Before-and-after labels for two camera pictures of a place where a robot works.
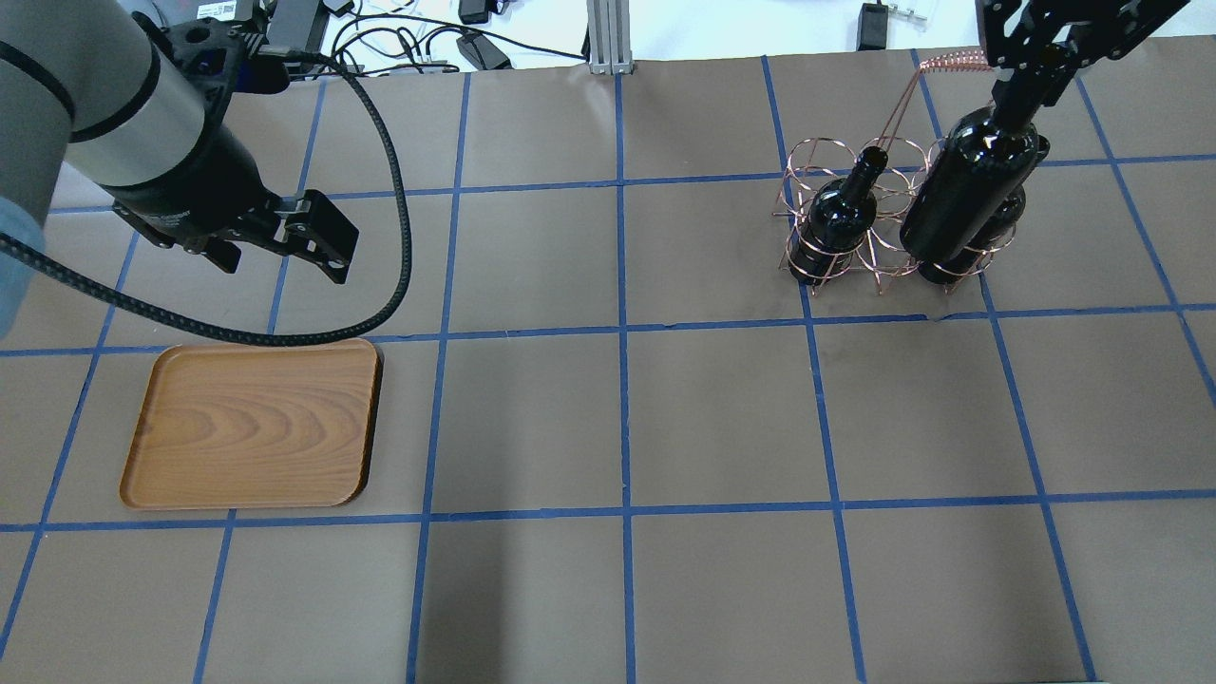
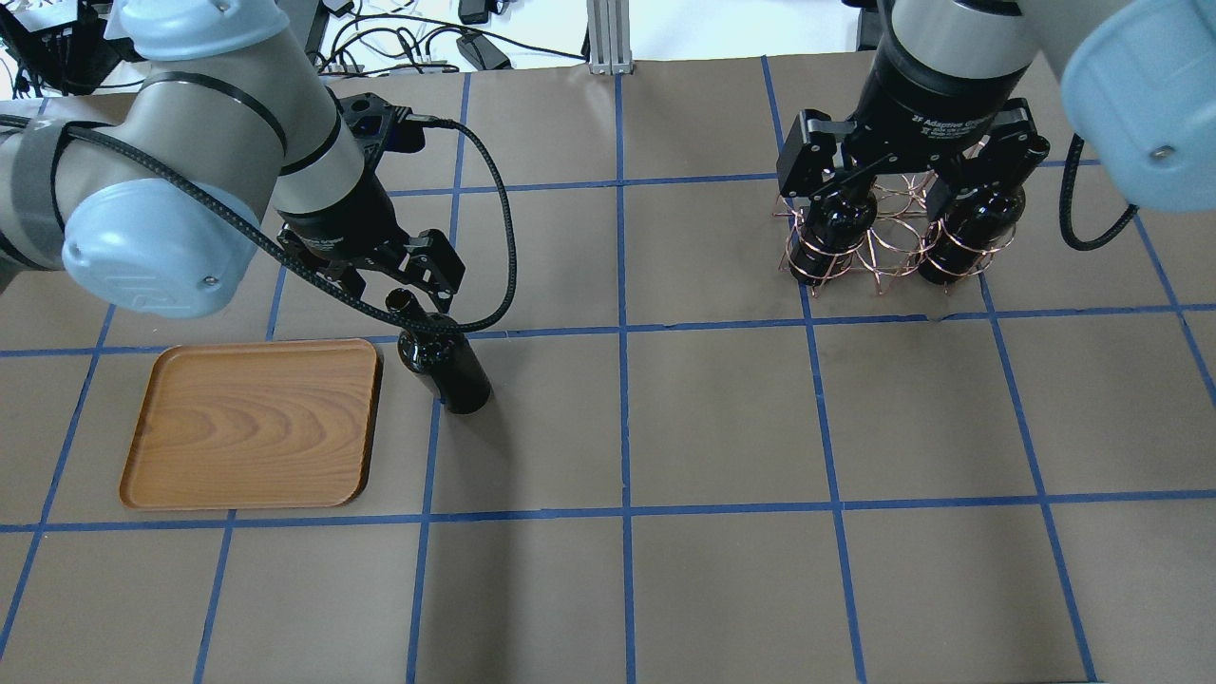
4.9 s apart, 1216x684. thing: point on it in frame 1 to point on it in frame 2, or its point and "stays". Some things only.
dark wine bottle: [980, 164] to [445, 360]
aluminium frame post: [608, 24] stays
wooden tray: [255, 425] stays
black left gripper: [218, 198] to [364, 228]
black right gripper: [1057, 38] to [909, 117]
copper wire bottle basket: [843, 206] stays
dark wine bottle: [837, 219] stays
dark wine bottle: [946, 271] stays
